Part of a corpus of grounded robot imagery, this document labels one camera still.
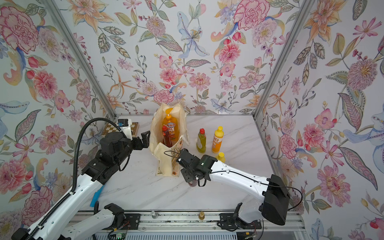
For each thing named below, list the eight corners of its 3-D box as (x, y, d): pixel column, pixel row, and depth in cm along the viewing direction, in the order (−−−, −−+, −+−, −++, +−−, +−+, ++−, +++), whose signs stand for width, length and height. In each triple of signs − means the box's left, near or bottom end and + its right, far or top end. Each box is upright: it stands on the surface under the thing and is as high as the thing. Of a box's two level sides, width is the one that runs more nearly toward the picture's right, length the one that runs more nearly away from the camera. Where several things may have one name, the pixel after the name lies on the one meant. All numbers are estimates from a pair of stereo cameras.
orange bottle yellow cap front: (213, 154, 101) (217, 133, 83) (210, 149, 104) (214, 127, 86) (219, 152, 102) (225, 131, 84) (216, 147, 104) (221, 125, 87)
